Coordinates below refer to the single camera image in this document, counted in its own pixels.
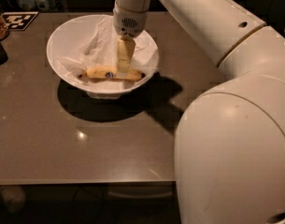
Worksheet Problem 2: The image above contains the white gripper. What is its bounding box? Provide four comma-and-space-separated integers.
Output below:
113, 3, 149, 77

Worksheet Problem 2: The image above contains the yellow banana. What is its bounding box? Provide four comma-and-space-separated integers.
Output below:
78, 66, 145, 82

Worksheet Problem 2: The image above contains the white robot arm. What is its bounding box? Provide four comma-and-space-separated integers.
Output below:
114, 0, 285, 224

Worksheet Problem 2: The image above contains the white bowl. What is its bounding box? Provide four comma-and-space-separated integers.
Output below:
47, 15, 158, 99

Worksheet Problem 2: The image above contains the white paper liner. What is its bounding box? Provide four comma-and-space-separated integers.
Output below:
57, 16, 159, 83

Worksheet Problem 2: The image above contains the black white fiducial marker card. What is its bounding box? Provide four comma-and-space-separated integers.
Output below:
2, 11, 38, 31

